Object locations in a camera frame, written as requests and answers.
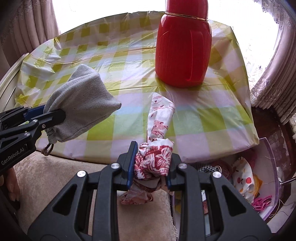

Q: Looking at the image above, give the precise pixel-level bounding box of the grey herringbone drawstring pouch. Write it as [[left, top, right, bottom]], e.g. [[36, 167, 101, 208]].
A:
[[42, 64, 121, 156]]

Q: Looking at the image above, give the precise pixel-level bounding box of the red white floral cloth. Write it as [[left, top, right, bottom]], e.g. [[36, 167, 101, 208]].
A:
[[120, 93, 175, 205]]

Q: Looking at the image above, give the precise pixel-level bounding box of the person's left hand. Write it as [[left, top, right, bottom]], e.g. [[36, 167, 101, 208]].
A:
[[0, 168, 20, 201]]

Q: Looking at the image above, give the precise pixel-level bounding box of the cream cabinet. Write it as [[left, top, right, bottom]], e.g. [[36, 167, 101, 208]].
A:
[[0, 53, 29, 113]]

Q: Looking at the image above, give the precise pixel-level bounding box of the black white gingham pouch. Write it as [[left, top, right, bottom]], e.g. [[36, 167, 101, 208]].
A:
[[197, 165, 221, 173]]

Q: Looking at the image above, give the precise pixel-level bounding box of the white dotted fabric pouch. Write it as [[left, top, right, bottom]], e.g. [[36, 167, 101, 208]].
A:
[[232, 157, 255, 204]]

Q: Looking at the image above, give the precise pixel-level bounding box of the white purple storage box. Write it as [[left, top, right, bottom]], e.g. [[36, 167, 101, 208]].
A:
[[171, 136, 283, 235]]

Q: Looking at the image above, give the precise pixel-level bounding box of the silver round stand base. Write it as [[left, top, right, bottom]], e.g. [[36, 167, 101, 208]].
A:
[[276, 167, 296, 186]]

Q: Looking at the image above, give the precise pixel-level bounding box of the green checkered plastic tablecloth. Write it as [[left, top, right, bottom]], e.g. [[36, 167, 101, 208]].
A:
[[15, 11, 259, 163]]

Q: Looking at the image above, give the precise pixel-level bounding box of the pink curtain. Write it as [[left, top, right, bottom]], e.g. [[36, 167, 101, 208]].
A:
[[250, 22, 296, 126]]

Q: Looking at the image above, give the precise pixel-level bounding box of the red plastic thermos jug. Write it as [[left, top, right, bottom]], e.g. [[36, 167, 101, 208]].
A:
[[155, 0, 212, 88]]

